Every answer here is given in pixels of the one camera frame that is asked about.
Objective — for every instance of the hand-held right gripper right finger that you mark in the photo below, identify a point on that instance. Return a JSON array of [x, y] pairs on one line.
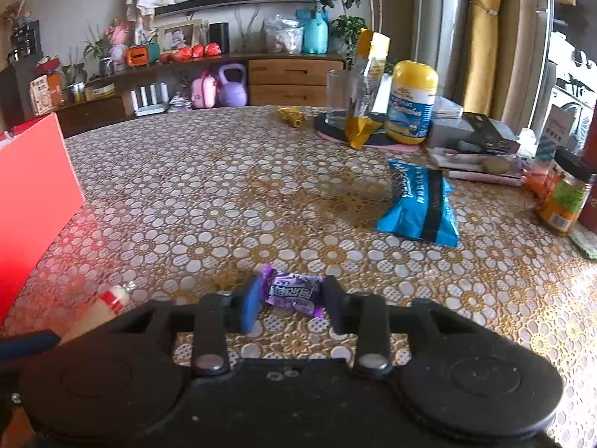
[[335, 305]]

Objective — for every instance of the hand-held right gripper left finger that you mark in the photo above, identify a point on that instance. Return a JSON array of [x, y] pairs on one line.
[[252, 305]]

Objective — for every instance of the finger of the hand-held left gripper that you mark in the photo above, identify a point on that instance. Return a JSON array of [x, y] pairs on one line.
[[28, 345]]

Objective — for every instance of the purple candy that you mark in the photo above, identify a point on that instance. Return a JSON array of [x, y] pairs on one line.
[[291, 291]]

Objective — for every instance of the sausage stick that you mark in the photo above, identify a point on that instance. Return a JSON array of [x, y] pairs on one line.
[[100, 310]]

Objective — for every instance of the red cardboard box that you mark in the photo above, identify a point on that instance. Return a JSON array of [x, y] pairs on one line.
[[32, 205]]

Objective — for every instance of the blue snack packet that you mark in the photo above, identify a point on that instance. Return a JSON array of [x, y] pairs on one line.
[[419, 200]]

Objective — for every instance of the dark round tray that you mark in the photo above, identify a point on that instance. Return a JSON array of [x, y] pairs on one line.
[[331, 133]]

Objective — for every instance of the stack of books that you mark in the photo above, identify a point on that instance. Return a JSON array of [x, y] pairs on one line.
[[466, 168]]

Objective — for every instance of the small yellow wrapper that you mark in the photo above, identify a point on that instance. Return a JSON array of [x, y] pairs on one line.
[[291, 117]]

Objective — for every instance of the glass cup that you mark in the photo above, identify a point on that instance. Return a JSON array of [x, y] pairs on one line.
[[338, 98]]

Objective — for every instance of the white bottle yellow cap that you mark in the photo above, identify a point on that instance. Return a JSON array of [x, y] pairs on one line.
[[411, 102]]

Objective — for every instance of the purple kettlebell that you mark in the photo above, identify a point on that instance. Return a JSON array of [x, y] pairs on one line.
[[232, 88]]

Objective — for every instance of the pink toy bag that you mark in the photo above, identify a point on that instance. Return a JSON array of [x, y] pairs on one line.
[[204, 92]]

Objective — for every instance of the wooden television cabinet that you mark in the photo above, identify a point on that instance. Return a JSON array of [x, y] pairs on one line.
[[289, 79]]

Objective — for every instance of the small black box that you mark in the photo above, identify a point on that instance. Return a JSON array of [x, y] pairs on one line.
[[489, 133]]

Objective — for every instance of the yellow standing pouch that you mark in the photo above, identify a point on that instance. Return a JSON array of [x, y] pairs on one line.
[[371, 70]]

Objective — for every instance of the beige food box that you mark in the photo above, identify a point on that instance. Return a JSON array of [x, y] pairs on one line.
[[41, 95]]

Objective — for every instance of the jar with black lid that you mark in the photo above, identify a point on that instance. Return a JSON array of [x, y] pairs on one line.
[[564, 196]]

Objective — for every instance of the green coaster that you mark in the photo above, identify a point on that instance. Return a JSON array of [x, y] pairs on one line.
[[585, 245]]

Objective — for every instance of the row of red ornaments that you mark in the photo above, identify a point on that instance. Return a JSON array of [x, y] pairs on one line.
[[191, 52]]

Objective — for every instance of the black speaker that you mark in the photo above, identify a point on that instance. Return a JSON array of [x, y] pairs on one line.
[[218, 37]]

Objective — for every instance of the clear plastic bag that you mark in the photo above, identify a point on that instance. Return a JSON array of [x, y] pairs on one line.
[[283, 36]]

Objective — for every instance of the turquoise bottle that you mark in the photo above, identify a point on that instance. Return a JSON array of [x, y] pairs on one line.
[[315, 32]]

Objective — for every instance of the white card box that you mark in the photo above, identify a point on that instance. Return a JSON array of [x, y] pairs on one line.
[[555, 133]]

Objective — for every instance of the red thermos bottle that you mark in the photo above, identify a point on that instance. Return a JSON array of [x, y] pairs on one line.
[[590, 186]]

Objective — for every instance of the dark shelf unit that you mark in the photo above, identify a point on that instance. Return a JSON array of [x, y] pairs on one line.
[[21, 56]]

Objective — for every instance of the grey standing air conditioner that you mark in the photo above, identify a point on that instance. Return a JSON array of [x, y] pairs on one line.
[[440, 32]]

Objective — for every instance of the pink doll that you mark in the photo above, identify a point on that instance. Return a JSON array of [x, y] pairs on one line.
[[119, 39]]

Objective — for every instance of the yellow curtain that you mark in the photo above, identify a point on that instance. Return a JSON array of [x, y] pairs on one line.
[[485, 42]]

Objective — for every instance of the white washing machine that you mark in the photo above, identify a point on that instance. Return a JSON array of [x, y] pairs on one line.
[[569, 79]]

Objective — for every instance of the photo frame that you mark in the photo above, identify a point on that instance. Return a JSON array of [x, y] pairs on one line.
[[179, 36]]

